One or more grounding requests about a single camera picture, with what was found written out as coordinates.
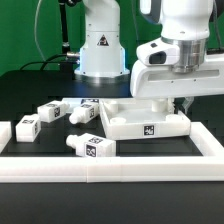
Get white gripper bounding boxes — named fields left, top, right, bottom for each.
left=130, top=54, right=224, bottom=111

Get white square tabletop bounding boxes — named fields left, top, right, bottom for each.
left=99, top=98, right=191, bottom=140

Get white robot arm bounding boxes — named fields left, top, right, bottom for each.
left=75, top=0, right=224, bottom=98

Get white U-shaped obstacle fence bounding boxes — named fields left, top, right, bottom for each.
left=0, top=122, right=224, bottom=183

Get white marker sheet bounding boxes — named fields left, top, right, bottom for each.
left=62, top=98, right=109, bottom=113

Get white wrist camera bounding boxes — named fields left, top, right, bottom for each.
left=136, top=38, right=180, bottom=66

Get black cables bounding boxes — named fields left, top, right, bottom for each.
left=19, top=0, right=81, bottom=72

